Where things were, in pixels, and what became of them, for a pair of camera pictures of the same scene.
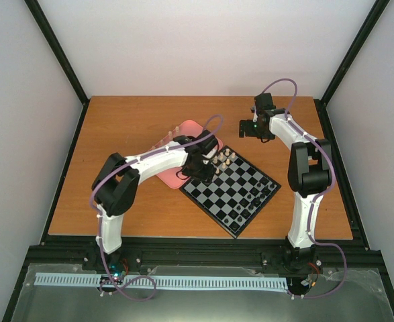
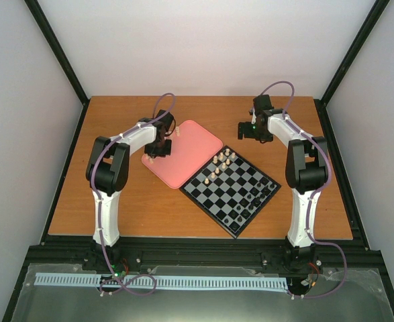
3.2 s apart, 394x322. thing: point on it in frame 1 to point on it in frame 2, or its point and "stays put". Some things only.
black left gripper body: [199, 172] to [158, 149]
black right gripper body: [255, 131] stays put
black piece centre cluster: [243, 202] stays put
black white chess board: [239, 191] stays put
